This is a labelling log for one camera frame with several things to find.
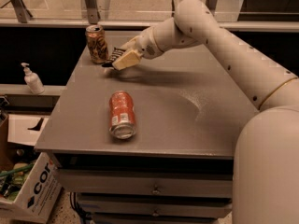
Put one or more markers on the brown patterned upright can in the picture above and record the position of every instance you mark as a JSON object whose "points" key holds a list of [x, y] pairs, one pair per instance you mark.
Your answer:
{"points": [[96, 43]]}

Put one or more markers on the white pump bottle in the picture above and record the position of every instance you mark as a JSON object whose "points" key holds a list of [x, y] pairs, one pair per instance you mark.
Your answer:
{"points": [[32, 80]]}

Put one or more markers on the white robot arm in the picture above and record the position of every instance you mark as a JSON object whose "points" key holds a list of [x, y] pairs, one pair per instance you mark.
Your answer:
{"points": [[266, 165]]}

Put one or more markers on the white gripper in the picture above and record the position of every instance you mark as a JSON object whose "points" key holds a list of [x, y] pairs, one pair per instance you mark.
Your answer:
{"points": [[149, 46]]}

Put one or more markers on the orange soda can lying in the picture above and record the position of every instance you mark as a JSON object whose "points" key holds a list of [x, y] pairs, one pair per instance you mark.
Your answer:
{"points": [[122, 115]]}

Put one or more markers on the white cardboard box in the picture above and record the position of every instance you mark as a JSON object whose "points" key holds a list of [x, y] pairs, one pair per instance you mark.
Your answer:
{"points": [[37, 196]]}

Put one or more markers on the brown cardboard box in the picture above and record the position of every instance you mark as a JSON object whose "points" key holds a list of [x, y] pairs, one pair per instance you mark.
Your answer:
{"points": [[8, 152]]}

